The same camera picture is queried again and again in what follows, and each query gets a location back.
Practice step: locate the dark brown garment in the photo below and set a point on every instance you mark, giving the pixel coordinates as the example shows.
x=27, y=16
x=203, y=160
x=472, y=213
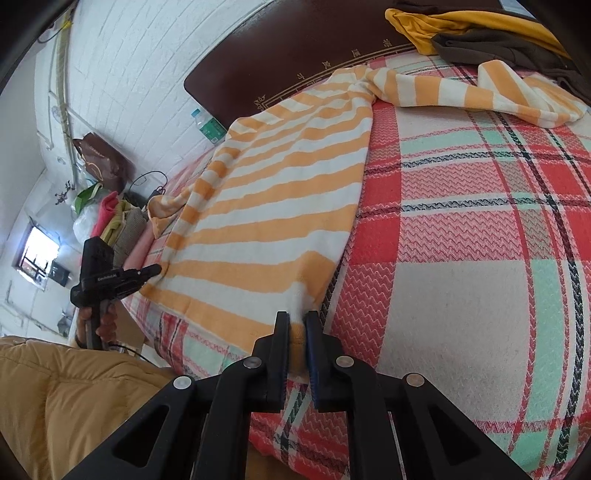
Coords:
x=482, y=45

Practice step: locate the orange white striped sweater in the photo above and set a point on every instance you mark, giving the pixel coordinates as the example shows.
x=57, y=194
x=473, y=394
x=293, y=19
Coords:
x=263, y=228

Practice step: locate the dark wooden headboard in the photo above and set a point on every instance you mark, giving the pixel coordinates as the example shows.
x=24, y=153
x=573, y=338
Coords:
x=288, y=46

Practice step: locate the stack of folded clothes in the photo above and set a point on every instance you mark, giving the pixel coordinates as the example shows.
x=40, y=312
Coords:
x=125, y=228

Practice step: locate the red plaid bed sheet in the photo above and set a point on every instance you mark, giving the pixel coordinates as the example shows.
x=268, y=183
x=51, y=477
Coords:
x=469, y=263

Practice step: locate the mustard yellow garment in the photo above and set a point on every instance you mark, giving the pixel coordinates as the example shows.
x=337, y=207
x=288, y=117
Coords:
x=419, y=28

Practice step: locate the person's left hand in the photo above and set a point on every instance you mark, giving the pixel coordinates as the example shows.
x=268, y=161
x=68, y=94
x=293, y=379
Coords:
x=106, y=329

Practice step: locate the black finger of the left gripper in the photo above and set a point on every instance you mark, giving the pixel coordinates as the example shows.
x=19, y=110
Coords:
x=138, y=277

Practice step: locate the brown paper bag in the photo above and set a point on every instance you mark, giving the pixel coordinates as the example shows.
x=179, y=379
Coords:
x=103, y=162

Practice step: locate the green label water bottle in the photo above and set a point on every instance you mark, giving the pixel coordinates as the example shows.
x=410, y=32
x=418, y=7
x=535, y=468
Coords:
x=208, y=126

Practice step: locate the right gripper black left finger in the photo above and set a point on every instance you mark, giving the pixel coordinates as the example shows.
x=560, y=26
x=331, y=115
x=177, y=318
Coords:
x=197, y=429

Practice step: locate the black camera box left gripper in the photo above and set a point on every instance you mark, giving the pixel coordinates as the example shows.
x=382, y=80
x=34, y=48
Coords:
x=97, y=258

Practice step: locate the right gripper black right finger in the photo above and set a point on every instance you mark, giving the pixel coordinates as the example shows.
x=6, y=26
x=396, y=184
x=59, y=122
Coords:
x=398, y=428

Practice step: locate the window with bars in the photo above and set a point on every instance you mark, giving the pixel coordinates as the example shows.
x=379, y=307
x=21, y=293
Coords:
x=35, y=255

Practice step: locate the white plastic bag bundle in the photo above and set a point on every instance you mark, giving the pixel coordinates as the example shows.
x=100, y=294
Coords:
x=85, y=222

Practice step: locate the black charger with cable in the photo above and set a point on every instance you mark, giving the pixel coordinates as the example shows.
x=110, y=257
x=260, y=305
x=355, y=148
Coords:
x=146, y=185

